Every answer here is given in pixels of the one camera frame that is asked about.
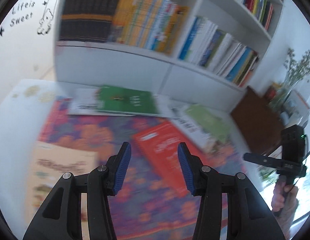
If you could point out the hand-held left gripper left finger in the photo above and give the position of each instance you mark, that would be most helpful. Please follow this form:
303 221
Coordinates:
122 167

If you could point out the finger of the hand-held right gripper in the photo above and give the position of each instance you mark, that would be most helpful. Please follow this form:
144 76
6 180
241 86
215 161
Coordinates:
260 159

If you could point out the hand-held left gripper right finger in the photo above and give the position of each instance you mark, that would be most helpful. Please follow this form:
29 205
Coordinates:
186 170

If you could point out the light green book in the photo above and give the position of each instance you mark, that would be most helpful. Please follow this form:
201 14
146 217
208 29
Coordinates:
210 122

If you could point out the person's right forearm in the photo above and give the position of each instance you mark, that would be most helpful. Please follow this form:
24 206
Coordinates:
290 212

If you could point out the row of white blue books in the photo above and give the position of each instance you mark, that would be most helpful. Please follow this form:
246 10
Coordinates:
215 50

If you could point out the row of colourful books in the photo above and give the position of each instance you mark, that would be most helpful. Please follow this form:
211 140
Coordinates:
258 2

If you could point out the orange and blue shelf books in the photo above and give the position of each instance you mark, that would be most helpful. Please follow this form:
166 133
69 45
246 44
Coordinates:
150 22

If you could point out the row of black books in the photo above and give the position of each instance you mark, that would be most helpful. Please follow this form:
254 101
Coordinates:
87 12

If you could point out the person's right hand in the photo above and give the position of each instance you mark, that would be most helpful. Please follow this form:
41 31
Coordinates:
276 197

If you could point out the brown wooden cabinet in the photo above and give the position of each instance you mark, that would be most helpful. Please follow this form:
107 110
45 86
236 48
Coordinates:
257 120

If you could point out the floral blanket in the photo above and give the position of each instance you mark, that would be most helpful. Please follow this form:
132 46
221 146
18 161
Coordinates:
145 205

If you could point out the white book with barcode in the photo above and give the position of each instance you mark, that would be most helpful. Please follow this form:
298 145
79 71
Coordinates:
180 120

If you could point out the beige book with red spine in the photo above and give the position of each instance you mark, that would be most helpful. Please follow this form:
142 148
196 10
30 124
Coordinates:
60 160

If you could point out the glass vase with plant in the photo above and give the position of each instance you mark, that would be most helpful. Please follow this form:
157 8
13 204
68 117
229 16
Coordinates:
292 80

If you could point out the dark green book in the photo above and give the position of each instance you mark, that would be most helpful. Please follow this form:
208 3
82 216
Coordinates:
130 100

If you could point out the white bookcase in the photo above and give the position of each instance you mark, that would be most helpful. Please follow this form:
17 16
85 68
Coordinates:
107 62

